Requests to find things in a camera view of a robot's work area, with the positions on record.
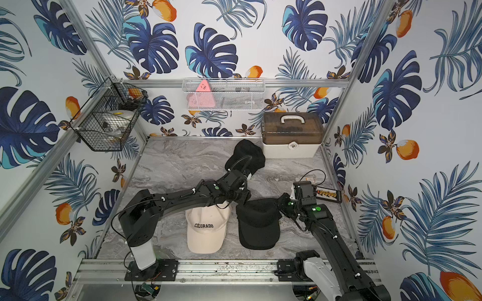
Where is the black cap with white label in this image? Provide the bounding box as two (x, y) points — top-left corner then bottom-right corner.
(236, 198), (282, 250)

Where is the cream Colorado cap back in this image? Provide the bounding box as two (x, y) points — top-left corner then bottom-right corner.
(185, 201), (232, 254)

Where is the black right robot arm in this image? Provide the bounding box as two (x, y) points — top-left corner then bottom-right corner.
(275, 181), (391, 300)

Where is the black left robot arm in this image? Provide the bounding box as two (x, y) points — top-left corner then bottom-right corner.
(118, 170), (251, 271)

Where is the black board with connectors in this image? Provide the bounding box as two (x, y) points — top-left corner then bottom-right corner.
(315, 186), (342, 204)

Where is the brown lid storage box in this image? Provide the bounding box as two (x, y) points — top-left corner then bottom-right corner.
(261, 112), (325, 159)

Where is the pink triangle card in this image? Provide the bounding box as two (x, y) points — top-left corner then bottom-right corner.
(187, 80), (216, 110)

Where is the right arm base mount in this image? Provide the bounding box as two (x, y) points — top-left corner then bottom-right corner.
(274, 250), (342, 300)

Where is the clear wall shelf basket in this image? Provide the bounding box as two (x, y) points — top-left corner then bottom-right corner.
(182, 78), (266, 110)

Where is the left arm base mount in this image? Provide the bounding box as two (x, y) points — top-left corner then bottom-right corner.
(124, 259), (179, 282)

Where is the black wire basket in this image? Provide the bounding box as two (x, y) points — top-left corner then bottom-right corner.
(69, 78), (148, 152)

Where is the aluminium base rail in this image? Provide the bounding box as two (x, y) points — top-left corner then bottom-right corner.
(74, 259), (313, 285)

